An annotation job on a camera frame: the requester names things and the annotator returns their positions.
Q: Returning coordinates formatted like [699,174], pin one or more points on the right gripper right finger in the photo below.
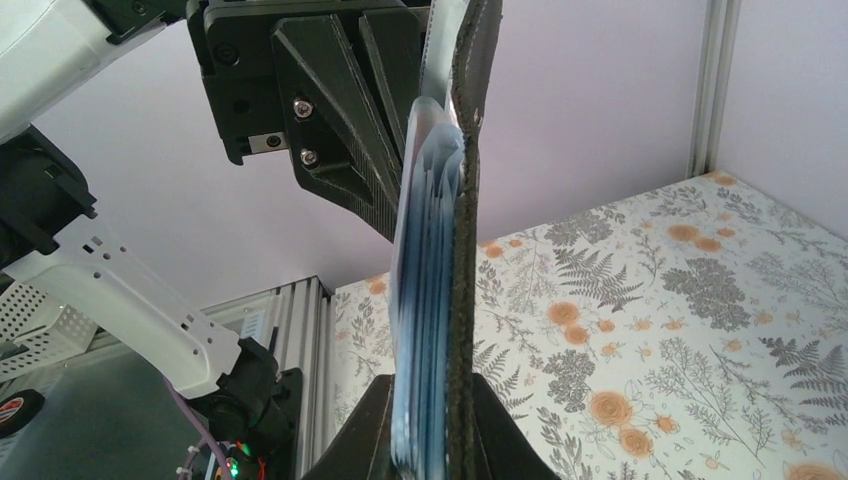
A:
[501,451]

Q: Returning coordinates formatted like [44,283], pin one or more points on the white perforated basket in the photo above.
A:
[37,330]

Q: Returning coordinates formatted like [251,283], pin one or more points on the floral patterned table mat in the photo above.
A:
[696,331]

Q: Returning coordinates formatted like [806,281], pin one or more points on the black tape roll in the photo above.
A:
[19,409]

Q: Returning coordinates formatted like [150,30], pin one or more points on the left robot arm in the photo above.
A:
[52,237]

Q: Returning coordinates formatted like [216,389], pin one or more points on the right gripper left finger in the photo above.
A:
[361,448]

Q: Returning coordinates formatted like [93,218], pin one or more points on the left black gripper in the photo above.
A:
[325,79]

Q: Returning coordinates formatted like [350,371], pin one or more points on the black leather card holder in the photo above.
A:
[432,275]

